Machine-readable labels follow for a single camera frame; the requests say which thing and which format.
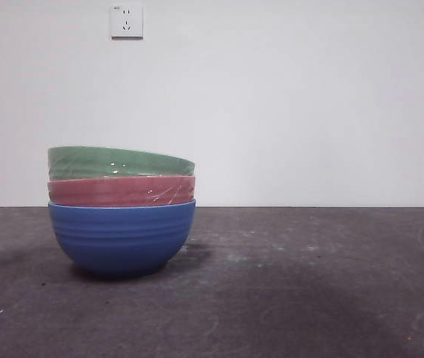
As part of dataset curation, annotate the red ribbed bowl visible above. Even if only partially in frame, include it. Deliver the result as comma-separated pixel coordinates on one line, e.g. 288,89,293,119
47,175,197,207

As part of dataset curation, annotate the green ribbed bowl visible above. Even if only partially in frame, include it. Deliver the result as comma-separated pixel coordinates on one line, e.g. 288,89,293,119
46,145,196,178

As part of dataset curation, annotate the blue ribbed bowl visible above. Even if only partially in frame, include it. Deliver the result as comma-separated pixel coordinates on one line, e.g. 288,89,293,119
47,198,197,279

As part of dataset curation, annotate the white wall socket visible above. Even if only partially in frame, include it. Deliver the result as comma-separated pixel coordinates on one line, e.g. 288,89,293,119
110,4,145,40

